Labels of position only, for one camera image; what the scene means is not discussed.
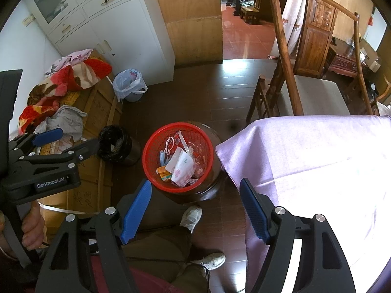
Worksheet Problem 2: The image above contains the dark wooden side table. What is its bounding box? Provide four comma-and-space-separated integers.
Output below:
324, 37, 382, 78

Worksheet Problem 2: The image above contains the black trash bin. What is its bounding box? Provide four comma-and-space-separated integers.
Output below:
98, 125, 141, 167

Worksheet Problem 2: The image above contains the white pink curtain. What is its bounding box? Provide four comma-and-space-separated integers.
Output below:
269, 0, 332, 58

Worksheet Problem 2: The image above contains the white cabinet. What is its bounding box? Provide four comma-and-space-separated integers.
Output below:
23, 0, 176, 86

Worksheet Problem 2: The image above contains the blue face mask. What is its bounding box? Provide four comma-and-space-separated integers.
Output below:
159, 137, 178, 168

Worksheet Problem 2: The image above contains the round wooden stool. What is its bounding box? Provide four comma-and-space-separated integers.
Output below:
165, 121, 227, 206

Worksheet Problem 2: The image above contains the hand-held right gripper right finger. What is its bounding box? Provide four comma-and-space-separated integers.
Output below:
239, 178, 356, 293

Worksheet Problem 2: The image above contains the grey cloth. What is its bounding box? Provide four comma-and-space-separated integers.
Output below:
33, 105, 88, 142

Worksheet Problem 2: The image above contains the grey chair cushion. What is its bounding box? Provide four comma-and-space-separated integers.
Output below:
275, 73, 352, 116

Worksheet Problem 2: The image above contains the small wooden chair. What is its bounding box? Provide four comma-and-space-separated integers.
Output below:
246, 73, 282, 123

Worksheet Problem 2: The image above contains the purple tablecloth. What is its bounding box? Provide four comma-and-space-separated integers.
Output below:
215, 114, 391, 293

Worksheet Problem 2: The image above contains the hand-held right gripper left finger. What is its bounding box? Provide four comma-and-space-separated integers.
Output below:
37, 179, 152, 293

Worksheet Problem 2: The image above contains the pink cloth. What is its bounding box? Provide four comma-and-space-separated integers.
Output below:
45, 48, 94, 75

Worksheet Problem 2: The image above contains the carved wooden cabinet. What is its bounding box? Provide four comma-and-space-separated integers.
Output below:
295, 0, 338, 78

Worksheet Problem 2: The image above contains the red plastic basket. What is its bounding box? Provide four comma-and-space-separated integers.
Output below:
142, 122, 218, 193

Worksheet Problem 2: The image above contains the person's left hand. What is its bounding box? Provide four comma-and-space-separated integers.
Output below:
20, 201, 45, 251

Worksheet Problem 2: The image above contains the orange medicine box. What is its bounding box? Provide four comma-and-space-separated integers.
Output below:
156, 165, 174, 182

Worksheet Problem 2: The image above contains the person's leg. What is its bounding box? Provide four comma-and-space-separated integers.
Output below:
171, 262, 211, 293
118, 186, 193, 263

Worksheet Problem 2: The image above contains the wooden door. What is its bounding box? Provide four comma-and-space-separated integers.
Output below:
150, 0, 223, 68

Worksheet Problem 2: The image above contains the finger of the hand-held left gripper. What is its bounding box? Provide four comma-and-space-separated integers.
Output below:
19, 139, 100, 171
9, 127, 64, 159

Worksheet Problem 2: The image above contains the bin with white bag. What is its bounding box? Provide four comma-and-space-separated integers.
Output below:
112, 69, 149, 103

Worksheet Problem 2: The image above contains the tall wooden chair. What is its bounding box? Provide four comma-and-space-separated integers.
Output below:
267, 0, 382, 116

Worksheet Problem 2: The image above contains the red floral blanket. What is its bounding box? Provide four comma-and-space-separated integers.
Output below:
18, 57, 113, 135

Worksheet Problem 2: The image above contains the wooden armchair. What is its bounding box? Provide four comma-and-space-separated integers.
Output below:
240, 0, 263, 25

